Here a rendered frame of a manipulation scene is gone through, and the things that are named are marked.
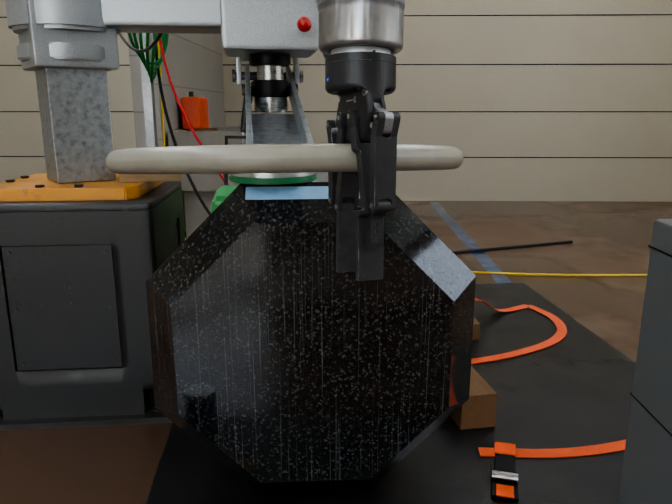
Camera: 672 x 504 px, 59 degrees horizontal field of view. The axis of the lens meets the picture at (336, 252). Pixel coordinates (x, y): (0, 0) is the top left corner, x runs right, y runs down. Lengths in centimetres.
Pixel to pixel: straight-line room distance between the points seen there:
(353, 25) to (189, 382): 110
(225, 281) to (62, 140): 95
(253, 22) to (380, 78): 82
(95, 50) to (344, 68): 160
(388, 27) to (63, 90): 166
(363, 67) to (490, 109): 636
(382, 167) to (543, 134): 655
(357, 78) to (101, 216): 146
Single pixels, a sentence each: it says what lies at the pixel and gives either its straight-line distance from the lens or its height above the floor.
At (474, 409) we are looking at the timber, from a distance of 202.
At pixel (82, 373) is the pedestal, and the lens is 216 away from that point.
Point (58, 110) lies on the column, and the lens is 218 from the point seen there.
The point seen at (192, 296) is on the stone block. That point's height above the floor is 59.
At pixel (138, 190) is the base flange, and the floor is 77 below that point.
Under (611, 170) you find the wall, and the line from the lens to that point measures 743.
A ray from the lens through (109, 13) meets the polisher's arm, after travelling 217.
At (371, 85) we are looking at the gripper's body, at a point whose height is 104.
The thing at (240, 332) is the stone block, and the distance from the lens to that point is 147.
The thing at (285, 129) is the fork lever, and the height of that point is 98.
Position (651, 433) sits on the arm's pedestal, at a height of 36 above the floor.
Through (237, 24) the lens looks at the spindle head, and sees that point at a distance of 142.
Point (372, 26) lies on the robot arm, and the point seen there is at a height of 110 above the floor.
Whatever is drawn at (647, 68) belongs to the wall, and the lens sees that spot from 752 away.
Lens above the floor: 102
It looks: 14 degrees down
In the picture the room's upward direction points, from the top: straight up
